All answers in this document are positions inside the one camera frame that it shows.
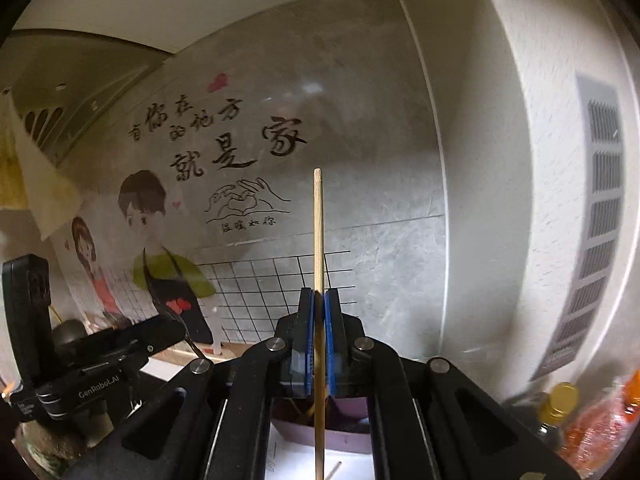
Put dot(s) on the wooden chopstick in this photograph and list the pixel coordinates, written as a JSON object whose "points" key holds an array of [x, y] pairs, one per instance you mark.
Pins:
{"points": [[318, 230]]}

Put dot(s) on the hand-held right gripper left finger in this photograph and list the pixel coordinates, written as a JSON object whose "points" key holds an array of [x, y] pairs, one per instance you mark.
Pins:
{"points": [[309, 345]]}

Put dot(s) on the green checked white tablecloth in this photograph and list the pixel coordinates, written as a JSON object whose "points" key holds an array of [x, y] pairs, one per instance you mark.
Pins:
{"points": [[295, 460]]}

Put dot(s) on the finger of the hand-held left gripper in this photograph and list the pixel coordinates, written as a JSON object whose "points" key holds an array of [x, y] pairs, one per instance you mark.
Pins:
{"points": [[145, 327], [162, 345]]}

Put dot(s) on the slim dark metal spoon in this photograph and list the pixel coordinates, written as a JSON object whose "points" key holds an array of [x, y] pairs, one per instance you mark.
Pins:
{"points": [[172, 317]]}

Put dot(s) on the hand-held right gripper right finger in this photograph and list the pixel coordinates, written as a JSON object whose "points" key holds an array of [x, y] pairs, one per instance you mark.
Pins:
{"points": [[331, 345]]}

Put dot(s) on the purple plastic utensil holder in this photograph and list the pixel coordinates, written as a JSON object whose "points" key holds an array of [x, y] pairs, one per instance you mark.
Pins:
{"points": [[345, 425]]}

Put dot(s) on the orange-capped plastic bottle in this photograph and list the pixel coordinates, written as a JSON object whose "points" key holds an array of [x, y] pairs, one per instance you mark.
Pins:
{"points": [[600, 420]]}

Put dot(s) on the grey wall vent grille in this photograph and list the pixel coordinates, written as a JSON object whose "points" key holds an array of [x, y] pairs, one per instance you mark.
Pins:
{"points": [[590, 220]]}

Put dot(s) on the yellowish hanging cloth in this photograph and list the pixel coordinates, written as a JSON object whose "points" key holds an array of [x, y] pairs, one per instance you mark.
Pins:
{"points": [[35, 175]]}

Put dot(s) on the cartoon couple wall sticker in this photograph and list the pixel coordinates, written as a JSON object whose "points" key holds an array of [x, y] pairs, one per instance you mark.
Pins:
{"points": [[200, 210]]}

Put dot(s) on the dark soy sauce bottle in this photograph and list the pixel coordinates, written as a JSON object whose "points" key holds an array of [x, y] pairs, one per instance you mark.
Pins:
{"points": [[555, 412]]}

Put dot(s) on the grey range hood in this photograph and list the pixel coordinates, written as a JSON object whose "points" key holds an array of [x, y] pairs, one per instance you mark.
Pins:
{"points": [[85, 90]]}

